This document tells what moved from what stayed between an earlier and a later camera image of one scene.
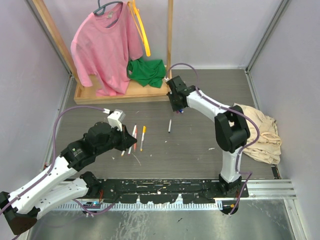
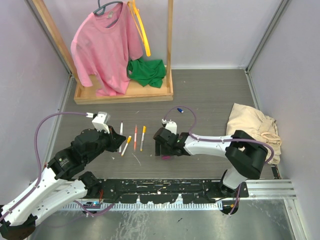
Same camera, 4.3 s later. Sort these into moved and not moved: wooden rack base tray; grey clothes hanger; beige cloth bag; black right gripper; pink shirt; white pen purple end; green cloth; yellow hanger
Moved: black right gripper; white pen purple end
Not moved: grey clothes hanger; beige cloth bag; pink shirt; yellow hanger; wooden rack base tray; green cloth
